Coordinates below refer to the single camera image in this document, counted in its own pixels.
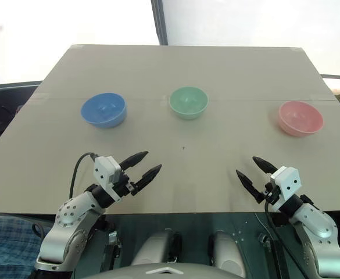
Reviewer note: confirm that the blue plaid cloth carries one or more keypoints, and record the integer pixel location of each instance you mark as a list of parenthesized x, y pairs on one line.
[(7, 247)]

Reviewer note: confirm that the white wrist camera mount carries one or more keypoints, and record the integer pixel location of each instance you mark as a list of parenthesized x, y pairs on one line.
[(104, 171), (287, 180)]

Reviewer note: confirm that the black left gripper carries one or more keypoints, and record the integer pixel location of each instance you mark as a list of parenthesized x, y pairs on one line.
[(124, 186)]

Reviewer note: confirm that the dark background furniture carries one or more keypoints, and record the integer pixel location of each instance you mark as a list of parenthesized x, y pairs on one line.
[(4, 116)]

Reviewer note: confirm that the gray robot torso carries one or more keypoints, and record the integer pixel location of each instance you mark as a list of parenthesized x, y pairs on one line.
[(164, 268)]

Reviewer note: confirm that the dark upright partition post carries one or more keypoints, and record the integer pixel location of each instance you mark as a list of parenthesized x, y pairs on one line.
[(160, 23)]

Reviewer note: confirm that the red plastic bowl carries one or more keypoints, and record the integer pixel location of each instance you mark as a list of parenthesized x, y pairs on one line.
[(287, 116)]

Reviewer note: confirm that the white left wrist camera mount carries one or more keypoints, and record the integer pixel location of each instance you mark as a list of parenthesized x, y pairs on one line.
[(104, 171)]

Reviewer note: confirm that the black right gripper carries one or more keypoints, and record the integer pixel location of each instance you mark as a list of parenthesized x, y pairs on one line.
[(271, 194)]

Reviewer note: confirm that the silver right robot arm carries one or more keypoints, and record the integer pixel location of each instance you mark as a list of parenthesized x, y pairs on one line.
[(318, 222)]

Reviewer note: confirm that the gray rounded robot leg cover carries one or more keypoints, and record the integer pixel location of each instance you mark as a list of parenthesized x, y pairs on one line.
[(155, 244), (226, 247)]

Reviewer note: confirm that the blue plastic bowl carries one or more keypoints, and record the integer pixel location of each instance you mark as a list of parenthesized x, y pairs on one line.
[(92, 112)]

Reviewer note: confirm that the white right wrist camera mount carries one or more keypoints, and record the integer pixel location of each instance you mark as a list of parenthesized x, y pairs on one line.
[(287, 180)]

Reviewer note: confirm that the green plastic bowl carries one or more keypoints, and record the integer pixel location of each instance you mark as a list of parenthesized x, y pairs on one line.
[(178, 102)]

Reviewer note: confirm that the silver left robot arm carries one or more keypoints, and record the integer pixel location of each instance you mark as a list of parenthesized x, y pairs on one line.
[(71, 213)]

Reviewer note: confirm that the beige object at table side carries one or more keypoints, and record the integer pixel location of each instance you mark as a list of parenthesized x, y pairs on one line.
[(339, 93)]

